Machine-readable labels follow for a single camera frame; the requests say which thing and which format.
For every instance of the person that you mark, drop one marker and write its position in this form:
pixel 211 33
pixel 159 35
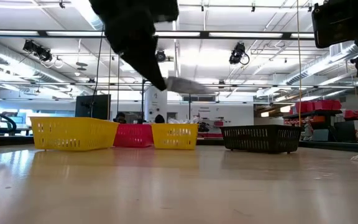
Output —
pixel 120 118
pixel 159 119

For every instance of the red storage bin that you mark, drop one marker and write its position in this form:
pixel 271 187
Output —
pixel 303 107
pixel 352 114
pixel 328 105

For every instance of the dark storage shelf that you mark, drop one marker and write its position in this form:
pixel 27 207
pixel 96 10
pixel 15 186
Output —
pixel 322 112

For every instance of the dark storage crate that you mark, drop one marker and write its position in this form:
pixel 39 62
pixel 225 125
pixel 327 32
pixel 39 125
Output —
pixel 345 130

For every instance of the white toothpaste tube purple print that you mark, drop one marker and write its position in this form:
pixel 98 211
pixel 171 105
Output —
pixel 185 85

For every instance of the yellow plastic slotted basket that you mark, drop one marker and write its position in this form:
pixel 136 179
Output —
pixel 73 133
pixel 174 137

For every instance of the black plastic slotted basket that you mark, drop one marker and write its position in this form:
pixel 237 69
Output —
pixel 259 138

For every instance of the black ceiling-mounted camera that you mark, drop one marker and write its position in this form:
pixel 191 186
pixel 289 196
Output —
pixel 237 54
pixel 161 56
pixel 39 51

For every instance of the red plastic slotted basket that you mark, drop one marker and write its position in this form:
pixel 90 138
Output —
pixel 134 135

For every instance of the black overhead frame bar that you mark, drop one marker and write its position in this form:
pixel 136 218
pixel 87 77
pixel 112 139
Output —
pixel 204 34

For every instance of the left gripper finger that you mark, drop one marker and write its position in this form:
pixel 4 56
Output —
pixel 152 59
pixel 138 60

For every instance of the black monitor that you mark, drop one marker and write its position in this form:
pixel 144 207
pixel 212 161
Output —
pixel 98 107

